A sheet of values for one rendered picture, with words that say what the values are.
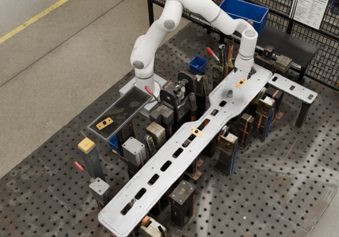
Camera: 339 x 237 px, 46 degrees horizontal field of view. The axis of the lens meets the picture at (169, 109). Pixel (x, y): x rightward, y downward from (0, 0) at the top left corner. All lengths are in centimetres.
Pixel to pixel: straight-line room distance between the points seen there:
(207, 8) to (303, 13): 81
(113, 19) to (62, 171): 242
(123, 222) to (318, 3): 169
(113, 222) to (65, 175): 64
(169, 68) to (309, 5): 106
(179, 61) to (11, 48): 211
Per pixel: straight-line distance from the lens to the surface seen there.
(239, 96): 245
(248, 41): 223
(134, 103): 220
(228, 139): 219
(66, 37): 450
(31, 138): 369
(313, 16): 271
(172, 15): 211
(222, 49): 242
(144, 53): 235
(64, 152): 265
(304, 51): 276
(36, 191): 256
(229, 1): 290
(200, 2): 210
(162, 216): 234
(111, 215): 204
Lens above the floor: 284
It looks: 51 degrees down
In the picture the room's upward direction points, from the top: 2 degrees counter-clockwise
